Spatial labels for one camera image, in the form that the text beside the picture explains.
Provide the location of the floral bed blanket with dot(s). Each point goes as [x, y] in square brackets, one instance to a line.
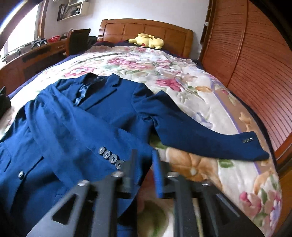
[253, 186]

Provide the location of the navy blue suit jacket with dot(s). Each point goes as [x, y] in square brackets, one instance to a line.
[86, 128]

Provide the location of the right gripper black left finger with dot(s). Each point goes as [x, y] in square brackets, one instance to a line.
[90, 208]

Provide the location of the wooden chair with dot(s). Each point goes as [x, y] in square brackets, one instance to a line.
[78, 40]

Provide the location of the black clothes pile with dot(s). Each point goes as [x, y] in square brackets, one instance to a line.
[5, 102]

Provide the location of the yellow plush toy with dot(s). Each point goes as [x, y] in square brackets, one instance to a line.
[146, 40]

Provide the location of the wooden louvered wardrobe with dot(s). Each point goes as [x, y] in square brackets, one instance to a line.
[246, 52]

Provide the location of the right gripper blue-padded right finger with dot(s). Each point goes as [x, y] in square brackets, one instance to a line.
[219, 216]

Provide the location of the white wall shelf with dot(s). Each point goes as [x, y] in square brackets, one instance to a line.
[72, 9]

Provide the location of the long wooden desk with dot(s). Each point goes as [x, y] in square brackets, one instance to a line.
[24, 67]

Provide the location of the wooden bed headboard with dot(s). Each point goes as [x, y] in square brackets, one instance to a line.
[177, 40]

